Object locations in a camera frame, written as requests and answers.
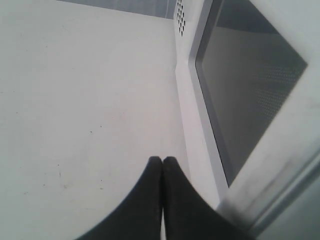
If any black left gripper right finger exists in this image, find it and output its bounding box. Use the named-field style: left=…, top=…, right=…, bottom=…
left=162, top=156, right=253, bottom=240

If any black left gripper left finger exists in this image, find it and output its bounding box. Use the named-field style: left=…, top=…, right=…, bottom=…
left=79, top=156, right=163, bottom=240

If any white microwave door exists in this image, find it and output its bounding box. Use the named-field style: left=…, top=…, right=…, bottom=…
left=175, top=0, right=320, bottom=240

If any white microwave oven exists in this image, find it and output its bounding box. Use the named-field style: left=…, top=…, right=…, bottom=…
left=57, top=0, right=216, bottom=63

